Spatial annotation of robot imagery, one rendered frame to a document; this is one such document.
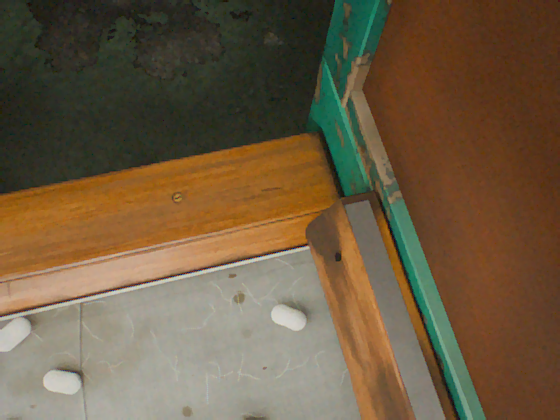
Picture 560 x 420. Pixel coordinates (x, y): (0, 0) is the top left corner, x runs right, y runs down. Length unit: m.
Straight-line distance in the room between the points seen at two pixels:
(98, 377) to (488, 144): 0.41
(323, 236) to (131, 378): 0.22
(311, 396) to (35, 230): 0.31
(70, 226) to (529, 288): 0.43
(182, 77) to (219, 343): 1.11
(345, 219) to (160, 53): 1.21
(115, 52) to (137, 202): 1.09
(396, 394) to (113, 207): 0.32
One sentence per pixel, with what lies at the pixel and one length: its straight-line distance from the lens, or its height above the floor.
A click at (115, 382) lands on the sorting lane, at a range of 0.62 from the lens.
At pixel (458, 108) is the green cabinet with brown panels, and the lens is 0.42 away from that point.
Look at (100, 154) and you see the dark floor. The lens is 1.55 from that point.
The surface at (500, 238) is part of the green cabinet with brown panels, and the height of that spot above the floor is 1.00.
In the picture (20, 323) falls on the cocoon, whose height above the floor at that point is 0.76.
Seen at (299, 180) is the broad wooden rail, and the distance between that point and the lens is 0.64.
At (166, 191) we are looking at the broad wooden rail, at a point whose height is 0.76.
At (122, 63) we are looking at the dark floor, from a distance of 1.68.
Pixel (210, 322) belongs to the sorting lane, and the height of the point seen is 0.74.
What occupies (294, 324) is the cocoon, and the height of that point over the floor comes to 0.76.
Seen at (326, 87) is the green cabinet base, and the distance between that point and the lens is 0.64.
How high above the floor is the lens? 1.34
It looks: 67 degrees down
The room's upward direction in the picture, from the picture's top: 11 degrees clockwise
